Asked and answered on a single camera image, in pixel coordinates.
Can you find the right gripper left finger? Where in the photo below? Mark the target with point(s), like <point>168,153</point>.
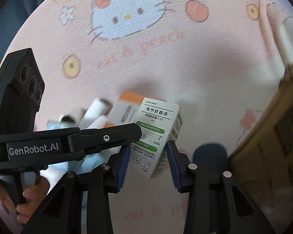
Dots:
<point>61,210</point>

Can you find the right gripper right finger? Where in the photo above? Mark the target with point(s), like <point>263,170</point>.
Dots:
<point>217,203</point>

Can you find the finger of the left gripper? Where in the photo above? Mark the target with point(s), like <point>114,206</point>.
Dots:
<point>93,141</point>

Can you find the white cardboard tube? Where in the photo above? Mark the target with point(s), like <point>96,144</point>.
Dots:
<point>73,117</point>
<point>96,109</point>

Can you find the light blue packet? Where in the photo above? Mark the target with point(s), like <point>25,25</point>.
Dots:
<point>84,165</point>

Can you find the orange white box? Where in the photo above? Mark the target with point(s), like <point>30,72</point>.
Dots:
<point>125,109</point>

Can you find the dark blue oval case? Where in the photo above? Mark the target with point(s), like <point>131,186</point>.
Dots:
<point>211,157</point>

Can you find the brown cardboard box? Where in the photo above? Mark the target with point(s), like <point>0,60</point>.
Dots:
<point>263,161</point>

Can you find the pink Hello Kitty blanket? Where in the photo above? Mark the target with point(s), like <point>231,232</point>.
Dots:
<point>221,61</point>

